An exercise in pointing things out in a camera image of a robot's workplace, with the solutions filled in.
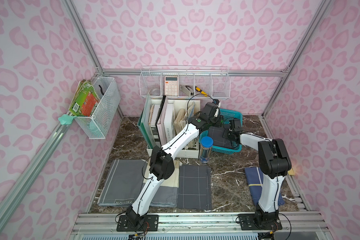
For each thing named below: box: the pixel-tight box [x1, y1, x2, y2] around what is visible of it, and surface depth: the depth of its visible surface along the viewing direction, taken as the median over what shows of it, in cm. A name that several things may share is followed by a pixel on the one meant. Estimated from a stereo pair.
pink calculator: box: [164, 76, 179, 96], surface depth 97 cm
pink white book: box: [157, 95, 175, 147], surface depth 85 cm
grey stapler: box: [179, 85, 195, 96], surface depth 102 cm
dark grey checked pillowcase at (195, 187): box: [177, 165, 212, 211], surface depth 84 cm
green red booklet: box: [68, 79, 101, 117], surface depth 73 cm
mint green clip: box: [58, 114, 77, 125], surface depth 63 cm
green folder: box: [137, 93, 157, 150], surface depth 82 cm
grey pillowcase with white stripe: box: [97, 159, 148, 207], surface depth 84 cm
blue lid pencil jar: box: [199, 136, 214, 164], surface depth 83 cm
